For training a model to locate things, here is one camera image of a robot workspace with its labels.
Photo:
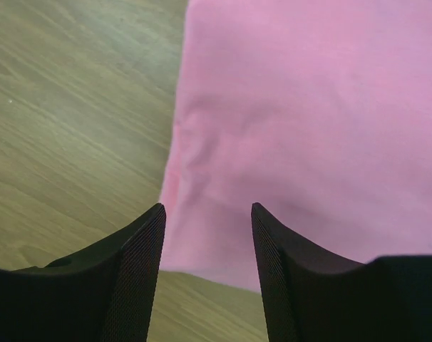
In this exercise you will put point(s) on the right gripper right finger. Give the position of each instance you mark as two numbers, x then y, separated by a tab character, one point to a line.
312	294

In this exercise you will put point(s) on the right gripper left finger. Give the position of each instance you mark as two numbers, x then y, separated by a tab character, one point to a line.
104	292

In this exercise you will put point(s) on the pink t shirt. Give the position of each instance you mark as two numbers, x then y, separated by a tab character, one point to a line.
321	111

